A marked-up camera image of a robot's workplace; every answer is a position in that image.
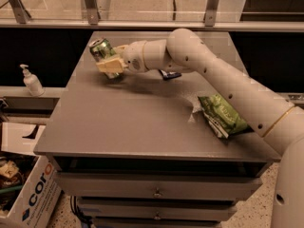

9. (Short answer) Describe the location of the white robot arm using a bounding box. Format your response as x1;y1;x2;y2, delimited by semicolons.
97;28;304;228

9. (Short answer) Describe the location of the dark blue snack packet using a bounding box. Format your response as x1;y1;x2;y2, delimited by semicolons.
160;70;181;81

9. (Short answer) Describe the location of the white cardboard box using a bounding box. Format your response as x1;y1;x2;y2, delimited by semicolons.
0;123;61;228

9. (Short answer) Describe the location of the grey drawer cabinet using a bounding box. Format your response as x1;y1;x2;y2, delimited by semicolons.
33;30;283;228

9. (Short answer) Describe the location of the white pump bottle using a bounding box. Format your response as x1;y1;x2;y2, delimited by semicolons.
20;64;45;97

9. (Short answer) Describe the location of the green soda can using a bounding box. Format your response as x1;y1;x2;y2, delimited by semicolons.
88;38;121;80

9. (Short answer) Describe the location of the green chip bag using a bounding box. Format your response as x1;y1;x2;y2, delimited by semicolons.
199;94;249;139

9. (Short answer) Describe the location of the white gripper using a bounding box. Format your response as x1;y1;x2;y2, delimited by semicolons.
96;41;146;73

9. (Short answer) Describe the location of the metal window railing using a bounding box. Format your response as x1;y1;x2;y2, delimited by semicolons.
0;0;304;32

